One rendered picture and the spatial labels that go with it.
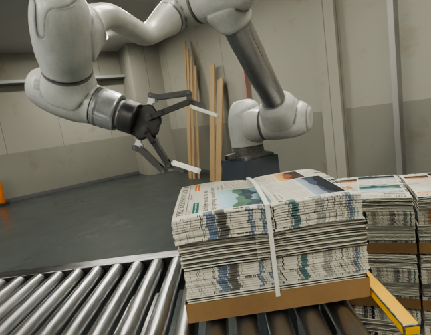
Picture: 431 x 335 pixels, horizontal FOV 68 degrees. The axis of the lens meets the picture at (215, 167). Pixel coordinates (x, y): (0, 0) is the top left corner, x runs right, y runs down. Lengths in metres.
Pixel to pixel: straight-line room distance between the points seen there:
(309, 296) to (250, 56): 0.81
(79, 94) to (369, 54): 3.82
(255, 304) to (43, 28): 0.65
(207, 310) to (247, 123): 0.95
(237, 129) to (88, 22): 0.95
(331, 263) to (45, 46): 0.68
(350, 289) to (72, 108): 0.69
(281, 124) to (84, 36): 0.91
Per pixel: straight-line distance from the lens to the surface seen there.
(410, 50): 4.06
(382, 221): 1.38
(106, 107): 0.74
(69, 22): 0.66
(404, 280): 1.49
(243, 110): 1.48
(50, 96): 0.77
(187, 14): 1.13
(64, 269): 1.18
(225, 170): 1.57
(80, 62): 0.70
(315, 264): 0.70
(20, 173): 8.73
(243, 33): 1.15
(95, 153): 8.90
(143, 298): 0.87
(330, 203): 0.66
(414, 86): 4.03
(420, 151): 4.06
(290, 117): 1.37
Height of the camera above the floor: 1.21
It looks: 9 degrees down
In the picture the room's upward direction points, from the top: 8 degrees counter-clockwise
